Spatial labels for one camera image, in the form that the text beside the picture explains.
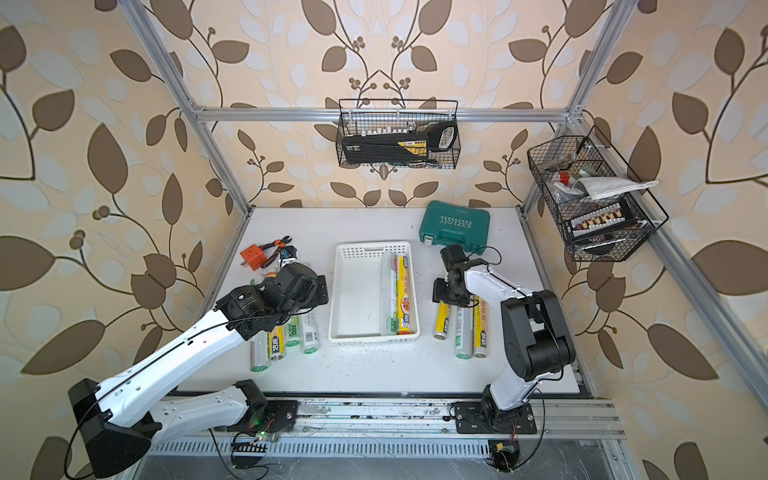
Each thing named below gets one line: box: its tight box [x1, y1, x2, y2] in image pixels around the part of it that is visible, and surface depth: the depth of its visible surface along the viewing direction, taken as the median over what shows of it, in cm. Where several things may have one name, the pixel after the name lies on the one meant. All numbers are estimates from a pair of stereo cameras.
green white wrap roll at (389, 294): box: [380, 252, 399, 336], surface depth 94 cm
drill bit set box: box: [565, 200, 635, 239], surface depth 69 cm
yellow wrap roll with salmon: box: [397, 255, 411, 335], surface depth 93 cm
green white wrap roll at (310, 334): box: [301, 308, 320, 354], surface depth 86 cm
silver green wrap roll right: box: [455, 304, 474, 360], surface depth 86 cm
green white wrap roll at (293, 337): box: [284, 315, 303, 357], surface depth 86 cm
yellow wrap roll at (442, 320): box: [433, 300, 450, 341], surface depth 89 cm
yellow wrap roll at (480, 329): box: [473, 298, 488, 359], surface depth 87 cm
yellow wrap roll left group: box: [267, 325, 286, 361], surface depth 84 cm
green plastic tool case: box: [419, 200, 491, 255], surface depth 111 cm
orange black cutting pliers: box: [258, 236, 292, 268], surface depth 110 cm
